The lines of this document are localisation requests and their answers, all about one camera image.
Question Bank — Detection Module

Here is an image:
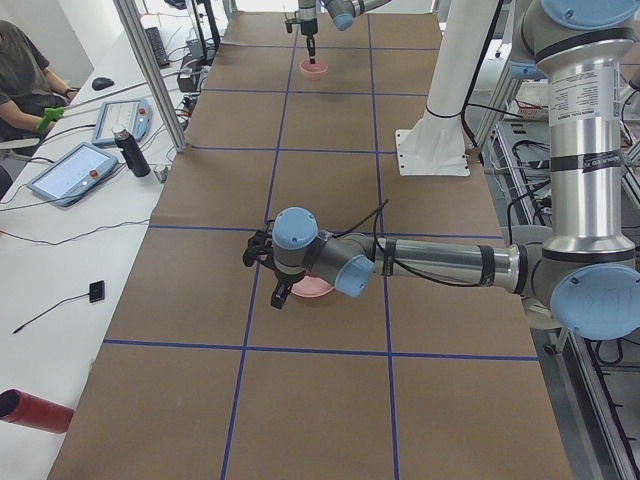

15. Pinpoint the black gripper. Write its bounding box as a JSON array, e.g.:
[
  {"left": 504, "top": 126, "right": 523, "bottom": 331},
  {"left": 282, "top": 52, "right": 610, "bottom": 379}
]
[
  {"left": 270, "top": 264, "right": 306, "bottom": 308},
  {"left": 299, "top": 18, "right": 318, "bottom": 64}
]

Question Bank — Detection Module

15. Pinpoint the pink bowl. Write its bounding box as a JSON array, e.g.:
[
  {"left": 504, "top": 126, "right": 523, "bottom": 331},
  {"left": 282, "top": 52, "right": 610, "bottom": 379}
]
[{"left": 299, "top": 60, "right": 328, "bottom": 81}]

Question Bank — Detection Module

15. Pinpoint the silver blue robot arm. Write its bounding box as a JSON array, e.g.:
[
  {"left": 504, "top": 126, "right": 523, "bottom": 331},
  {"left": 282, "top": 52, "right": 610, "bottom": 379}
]
[
  {"left": 286, "top": 0, "right": 390, "bottom": 65},
  {"left": 268, "top": 1, "right": 639, "bottom": 340}
]

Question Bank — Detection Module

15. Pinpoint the pink plate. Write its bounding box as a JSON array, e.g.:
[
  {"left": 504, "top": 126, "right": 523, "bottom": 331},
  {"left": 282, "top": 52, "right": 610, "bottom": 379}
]
[{"left": 291, "top": 274, "right": 334, "bottom": 298}]

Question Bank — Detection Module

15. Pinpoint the black keyboard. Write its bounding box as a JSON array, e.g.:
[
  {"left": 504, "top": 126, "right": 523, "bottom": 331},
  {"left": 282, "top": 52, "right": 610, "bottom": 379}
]
[{"left": 144, "top": 27, "right": 170, "bottom": 68}]

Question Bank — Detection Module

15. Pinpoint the small black puck device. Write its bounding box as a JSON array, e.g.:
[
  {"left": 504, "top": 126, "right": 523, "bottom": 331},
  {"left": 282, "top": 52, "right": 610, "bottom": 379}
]
[{"left": 88, "top": 280, "right": 106, "bottom": 303}]

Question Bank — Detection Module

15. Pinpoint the far blue teach pendant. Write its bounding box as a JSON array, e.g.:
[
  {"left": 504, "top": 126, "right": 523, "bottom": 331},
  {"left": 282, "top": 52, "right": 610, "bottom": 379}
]
[{"left": 91, "top": 99, "right": 152, "bottom": 148}]

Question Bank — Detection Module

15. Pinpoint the blue teach pendant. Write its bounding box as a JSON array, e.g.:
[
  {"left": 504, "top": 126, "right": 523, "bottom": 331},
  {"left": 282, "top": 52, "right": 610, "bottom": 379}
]
[
  {"left": 27, "top": 143, "right": 117, "bottom": 207},
  {"left": 91, "top": 99, "right": 152, "bottom": 148}
]

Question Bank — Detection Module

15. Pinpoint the black water bottle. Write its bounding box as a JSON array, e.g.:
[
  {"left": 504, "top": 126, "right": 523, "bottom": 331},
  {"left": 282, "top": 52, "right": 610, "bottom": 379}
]
[{"left": 113, "top": 125, "right": 151, "bottom": 178}]

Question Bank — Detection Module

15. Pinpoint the black computer mouse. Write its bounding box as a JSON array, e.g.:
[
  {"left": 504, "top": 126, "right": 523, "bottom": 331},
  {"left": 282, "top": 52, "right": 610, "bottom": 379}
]
[{"left": 91, "top": 77, "right": 115, "bottom": 91}]

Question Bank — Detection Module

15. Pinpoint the near blue teach pendant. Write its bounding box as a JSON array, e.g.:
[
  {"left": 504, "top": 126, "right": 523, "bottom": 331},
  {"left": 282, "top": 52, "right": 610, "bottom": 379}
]
[{"left": 27, "top": 143, "right": 117, "bottom": 207}]

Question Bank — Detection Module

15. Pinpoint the red cylinder bottle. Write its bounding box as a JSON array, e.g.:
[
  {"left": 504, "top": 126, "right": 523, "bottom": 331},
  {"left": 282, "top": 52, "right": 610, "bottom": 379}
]
[{"left": 1, "top": 389, "right": 75, "bottom": 434}]

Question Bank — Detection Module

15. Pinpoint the seated person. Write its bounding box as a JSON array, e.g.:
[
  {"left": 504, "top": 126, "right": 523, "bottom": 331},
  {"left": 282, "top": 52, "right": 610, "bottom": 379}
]
[{"left": 1, "top": 20, "right": 78, "bottom": 141}]

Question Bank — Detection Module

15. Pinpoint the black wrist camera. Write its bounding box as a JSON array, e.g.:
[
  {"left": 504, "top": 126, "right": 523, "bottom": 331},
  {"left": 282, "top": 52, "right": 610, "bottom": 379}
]
[
  {"left": 242, "top": 230, "right": 274, "bottom": 270},
  {"left": 285, "top": 16, "right": 299, "bottom": 34}
]

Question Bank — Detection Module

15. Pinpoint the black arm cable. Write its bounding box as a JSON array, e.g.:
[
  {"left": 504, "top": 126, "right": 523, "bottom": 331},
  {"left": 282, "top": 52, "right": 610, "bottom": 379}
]
[{"left": 329, "top": 199, "right": 481, "bottom": 287}]

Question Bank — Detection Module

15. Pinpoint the black cable on desk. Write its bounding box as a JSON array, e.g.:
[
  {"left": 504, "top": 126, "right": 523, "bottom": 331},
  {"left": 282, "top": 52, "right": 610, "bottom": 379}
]
[{"left": 0, "top": 149, "right": 166, "bottom": 247}]

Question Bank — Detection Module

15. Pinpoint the aluminium frame post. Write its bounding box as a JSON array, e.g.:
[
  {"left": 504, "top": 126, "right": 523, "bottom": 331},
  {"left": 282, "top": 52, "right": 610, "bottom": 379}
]
[{"left": 113, "top": 0, "right": 187, "bottom": 152}]

